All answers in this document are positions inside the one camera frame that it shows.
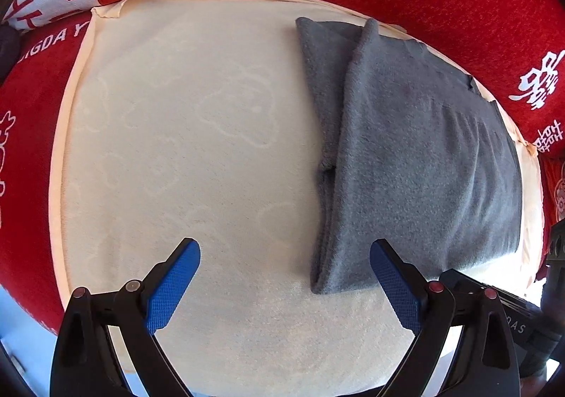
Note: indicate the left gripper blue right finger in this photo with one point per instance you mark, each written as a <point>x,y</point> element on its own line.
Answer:
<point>403,284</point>

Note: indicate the red blanket with white text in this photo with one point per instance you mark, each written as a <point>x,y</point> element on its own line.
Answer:
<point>515,47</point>

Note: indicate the grey fleece garment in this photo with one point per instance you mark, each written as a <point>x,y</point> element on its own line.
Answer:
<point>412,153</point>

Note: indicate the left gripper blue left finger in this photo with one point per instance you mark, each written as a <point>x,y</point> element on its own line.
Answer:
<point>166,283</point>

